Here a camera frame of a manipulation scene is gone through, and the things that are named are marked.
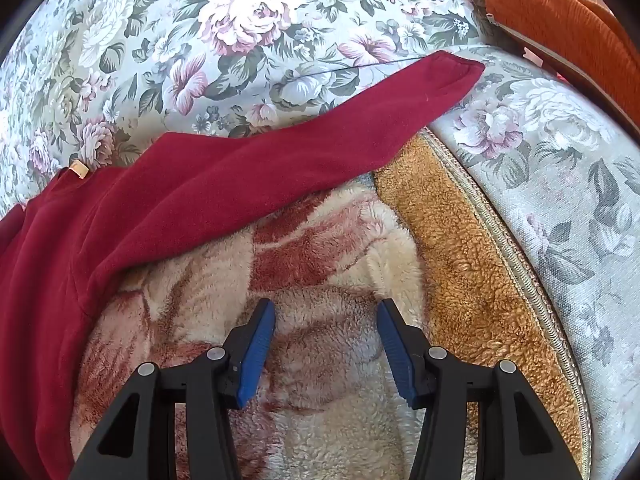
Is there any orange cushion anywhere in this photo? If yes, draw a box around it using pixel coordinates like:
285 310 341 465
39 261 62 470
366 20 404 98
478 0 640 92

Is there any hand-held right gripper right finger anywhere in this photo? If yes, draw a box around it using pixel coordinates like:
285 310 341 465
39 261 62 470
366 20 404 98
376 298 584 480

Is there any brown and cream fleece blanket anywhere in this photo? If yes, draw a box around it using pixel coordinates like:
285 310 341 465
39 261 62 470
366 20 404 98
69 128 592 480

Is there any dark red fleece sweater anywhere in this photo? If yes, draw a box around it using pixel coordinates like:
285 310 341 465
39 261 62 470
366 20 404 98
0 52 485 480

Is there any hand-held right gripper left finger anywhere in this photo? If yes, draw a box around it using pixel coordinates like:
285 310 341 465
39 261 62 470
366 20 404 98
68 298 277 480

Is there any floral sofa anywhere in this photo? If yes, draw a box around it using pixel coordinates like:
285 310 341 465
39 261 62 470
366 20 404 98
0 0 640 480

